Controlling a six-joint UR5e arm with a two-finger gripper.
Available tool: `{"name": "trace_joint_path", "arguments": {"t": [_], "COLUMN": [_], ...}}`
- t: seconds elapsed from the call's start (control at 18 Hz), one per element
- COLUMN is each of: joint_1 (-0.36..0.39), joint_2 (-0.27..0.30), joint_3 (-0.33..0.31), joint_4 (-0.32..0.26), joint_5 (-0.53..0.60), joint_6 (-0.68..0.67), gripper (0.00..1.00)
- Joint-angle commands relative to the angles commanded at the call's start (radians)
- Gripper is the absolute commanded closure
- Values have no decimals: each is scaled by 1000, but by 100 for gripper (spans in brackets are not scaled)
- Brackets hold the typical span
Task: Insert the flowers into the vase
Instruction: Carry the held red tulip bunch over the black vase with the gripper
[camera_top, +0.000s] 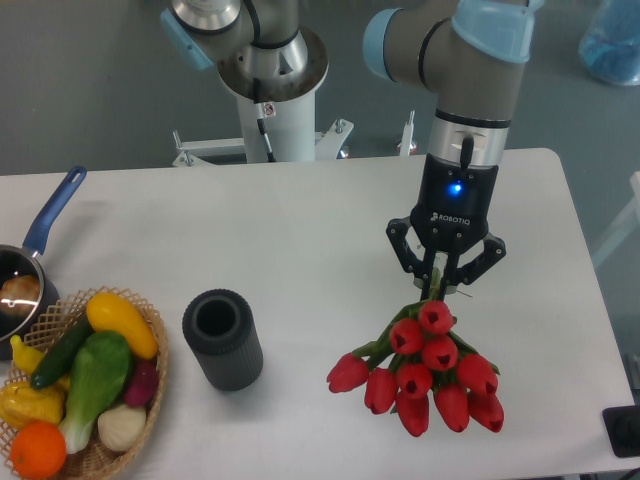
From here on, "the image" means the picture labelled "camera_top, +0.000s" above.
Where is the green bok choy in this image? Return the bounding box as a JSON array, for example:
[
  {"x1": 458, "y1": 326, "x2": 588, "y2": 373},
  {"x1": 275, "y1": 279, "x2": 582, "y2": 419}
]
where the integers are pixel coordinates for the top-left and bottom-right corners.
[{"x1": 59, "y1": 331, "x2": 133, "y2": 455}]

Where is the dark green cucumber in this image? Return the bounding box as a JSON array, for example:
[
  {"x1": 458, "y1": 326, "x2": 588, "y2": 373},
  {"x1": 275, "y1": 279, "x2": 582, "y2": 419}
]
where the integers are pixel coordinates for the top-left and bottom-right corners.
[{"x1": 30, "y1": 314, "x2": 94, "y2": 390}]

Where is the dark grey ribbed vase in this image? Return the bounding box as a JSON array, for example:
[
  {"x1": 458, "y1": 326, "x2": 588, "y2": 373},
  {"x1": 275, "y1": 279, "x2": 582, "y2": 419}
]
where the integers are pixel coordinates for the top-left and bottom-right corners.
[{"x1": 182, "y1": 289, "x2": 264, "y2": 392}]

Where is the brown bread in pan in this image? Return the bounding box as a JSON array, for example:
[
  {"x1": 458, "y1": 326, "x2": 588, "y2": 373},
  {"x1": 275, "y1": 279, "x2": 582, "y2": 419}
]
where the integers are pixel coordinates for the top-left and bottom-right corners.
[{"x1": 1, "y1": 275, "x2": 40, "y2": 318}]

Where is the yellow bell pepper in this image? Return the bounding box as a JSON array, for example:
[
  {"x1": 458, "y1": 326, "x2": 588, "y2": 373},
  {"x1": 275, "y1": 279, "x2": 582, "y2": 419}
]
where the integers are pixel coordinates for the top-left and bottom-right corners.
[{"x1": 1, "y1": 381, "x2": 65, "y2": 430}]

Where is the white frame at right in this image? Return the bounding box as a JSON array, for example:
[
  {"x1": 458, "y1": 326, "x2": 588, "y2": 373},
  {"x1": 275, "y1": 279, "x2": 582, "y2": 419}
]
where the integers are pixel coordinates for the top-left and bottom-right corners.
[{"x1": 591, "y1": 171, "x2": 639, "y2": 269}]

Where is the yellow squash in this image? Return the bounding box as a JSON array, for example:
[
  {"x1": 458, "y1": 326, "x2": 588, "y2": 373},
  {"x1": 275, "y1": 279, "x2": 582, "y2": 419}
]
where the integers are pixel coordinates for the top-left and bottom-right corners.
[{"x1": 85, "y1": 292, "x2": 159, "y2": 360}]

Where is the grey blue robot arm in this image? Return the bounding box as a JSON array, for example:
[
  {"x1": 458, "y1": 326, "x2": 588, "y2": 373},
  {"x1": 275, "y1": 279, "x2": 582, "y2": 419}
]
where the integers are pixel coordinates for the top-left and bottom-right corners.
[{"x1": 160, "y1": 1, "x2": 539, "y2": 299}]

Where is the yellow banana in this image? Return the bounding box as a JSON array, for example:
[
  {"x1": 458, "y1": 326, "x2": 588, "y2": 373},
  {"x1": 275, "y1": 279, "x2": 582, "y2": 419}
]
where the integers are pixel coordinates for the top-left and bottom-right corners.
[{"x1": 10, "y1": 335, "x2": 45, "y2": 382}]

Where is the red tulip bouquet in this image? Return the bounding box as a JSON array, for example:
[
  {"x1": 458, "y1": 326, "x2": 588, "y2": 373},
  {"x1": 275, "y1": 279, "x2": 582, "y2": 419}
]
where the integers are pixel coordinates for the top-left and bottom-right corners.
[{"x1": 326, "y1": 267, "x2": 505, "y2": 437}]

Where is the black device at edge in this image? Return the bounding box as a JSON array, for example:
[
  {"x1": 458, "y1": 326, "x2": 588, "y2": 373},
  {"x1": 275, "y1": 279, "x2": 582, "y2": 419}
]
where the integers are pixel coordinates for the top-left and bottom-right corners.
[{"x1": 602, "y1": 405, "x2": 639, "y2": 458}]

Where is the blue plastic bag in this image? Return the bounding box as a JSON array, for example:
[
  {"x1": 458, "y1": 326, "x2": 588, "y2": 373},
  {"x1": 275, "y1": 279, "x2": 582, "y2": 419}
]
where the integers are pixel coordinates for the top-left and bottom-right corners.
[{"x1": 578, "y1": 0, "x2": 639, "y2": 86}]

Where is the blue handled saucepan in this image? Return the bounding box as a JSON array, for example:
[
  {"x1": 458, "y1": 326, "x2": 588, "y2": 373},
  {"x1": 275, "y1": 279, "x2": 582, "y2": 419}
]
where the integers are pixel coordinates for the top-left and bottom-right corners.
[{"x1": 1, "y1": 166, "x2": 87, "y2": 361}]

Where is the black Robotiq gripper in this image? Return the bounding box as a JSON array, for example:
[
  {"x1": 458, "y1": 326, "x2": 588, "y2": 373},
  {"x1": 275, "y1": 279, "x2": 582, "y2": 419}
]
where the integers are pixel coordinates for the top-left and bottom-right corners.
[{"x1": 386, "y1": 155, "x2": 506, "y2": 300}]

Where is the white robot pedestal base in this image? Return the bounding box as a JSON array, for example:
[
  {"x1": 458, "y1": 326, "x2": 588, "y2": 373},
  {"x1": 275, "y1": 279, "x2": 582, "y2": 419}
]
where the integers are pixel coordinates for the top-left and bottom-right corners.
[{"x1": 171, "y1": 27, "x2": 419, "y2": 168}]

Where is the woven wicker basket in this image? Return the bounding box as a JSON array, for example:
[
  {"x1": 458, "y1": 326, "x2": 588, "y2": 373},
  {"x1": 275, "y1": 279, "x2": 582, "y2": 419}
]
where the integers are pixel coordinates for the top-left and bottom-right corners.
[{"x1": 23, "y1": 286, "x2": 169, "y2": 479}]

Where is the white garlic bulb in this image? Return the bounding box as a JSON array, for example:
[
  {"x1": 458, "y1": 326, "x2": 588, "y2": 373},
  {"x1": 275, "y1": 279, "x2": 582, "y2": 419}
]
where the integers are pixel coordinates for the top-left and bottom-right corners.
[{"x1": 97, "y1": 404, "x2": 147, "y2": 452}]

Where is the orange fruit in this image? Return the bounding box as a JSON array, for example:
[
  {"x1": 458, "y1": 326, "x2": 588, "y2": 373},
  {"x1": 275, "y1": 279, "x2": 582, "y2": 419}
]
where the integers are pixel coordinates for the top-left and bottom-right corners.
[{"x1": 10, "y1": 421, "x2": 67, "y2": 479}]

